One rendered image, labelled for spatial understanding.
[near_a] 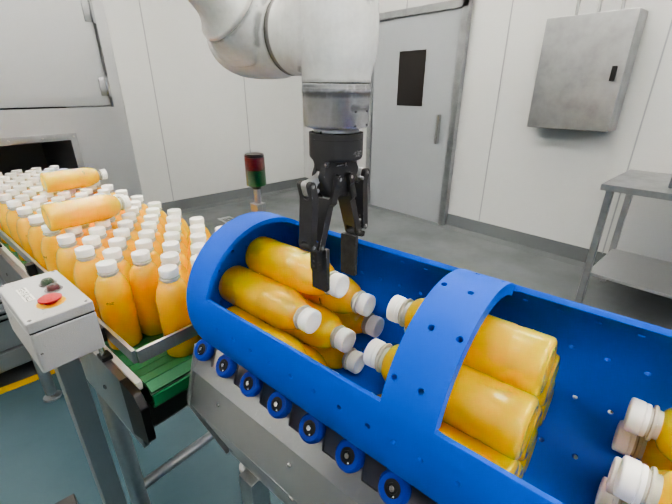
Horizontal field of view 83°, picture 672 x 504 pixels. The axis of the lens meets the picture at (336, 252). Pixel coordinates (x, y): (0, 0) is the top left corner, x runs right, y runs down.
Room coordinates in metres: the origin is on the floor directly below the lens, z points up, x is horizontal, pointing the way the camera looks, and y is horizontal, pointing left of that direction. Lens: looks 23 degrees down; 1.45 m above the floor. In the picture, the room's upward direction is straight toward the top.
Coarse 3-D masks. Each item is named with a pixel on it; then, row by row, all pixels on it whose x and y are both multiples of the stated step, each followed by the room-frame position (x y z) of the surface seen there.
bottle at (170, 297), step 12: (156, 288) 0.70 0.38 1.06; (168, 288) 0.69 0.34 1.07; (180, 288) 0.70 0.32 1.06; (156, 300) 0.69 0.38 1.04; (168, 300) 0.68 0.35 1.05; (180, 300) 0.69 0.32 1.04; (168, 312) 0.68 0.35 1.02; (180, 312) 0.69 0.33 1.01; (168, 324) 0.68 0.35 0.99; (180, 324) 0.68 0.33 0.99; (180, 348) 0.68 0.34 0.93; (192, 348) 0.70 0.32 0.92
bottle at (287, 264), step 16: (256, 240) 0.65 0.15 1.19; (272, 240) 0.65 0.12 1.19; (256, 256) 0.62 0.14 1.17; (272, 256) 0.60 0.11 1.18; (288, 256) 0.59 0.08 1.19; (304, 256) 0.58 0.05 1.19; (272, 272) 0.59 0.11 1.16; (288, 272) 0.57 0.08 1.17; (304, 272) 0.55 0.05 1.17; (336, 272) 0.56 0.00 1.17; (304, 288) 0.55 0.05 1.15
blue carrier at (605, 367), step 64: (384, 256) 0.60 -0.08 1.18; (192, 320) 0.57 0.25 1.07; (384, 320) 0.62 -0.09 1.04; (448, 320) 0.35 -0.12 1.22; (512, 320) 0.48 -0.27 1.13; (576, 320) 0.42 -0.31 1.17; (320, 384) 0.37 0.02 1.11; (384, 384) 0.53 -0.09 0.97; (448, 384) 0.30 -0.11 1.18; (576, 384) 0.42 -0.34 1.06; (640, 384) 0.38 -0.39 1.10; (384, 448) 0.31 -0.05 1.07; (448, 448) 0.27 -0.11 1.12; (576, 448) 0.38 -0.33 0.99
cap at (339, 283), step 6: (330, 276) 0.54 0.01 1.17; (336, 276) 0.54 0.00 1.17; (342, 276) 0.54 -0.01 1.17; (330, 282) 0.53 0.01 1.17; (336, 282) 0.53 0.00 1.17; (342, 282) 0.54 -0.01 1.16; (348, 282) 0.55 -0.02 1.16; (330, 288) 0.53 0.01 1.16; (336, 288) 0.52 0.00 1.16; (342, 288) 0.54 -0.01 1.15; (330, 294) 0.53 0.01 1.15; (336, 294) 0.52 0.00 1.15; (342, 294) 0.54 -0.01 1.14
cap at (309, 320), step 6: (306, 312) 0.50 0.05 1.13; (312, 312) 0.50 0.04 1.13; (318, 312) 0.51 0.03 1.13; (300, 318) 0.50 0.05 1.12; (306, 318) 0.49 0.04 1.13; (312, 318) 0.50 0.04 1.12; (318, 318) 0.51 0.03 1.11; (300, 324) 0.49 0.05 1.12; (306, 324) 0.49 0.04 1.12; (312, 324) 0.50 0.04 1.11; (318, 324) 0.51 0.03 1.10; (306, 330) 0.49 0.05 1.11; (312, 330) 0.50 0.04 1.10
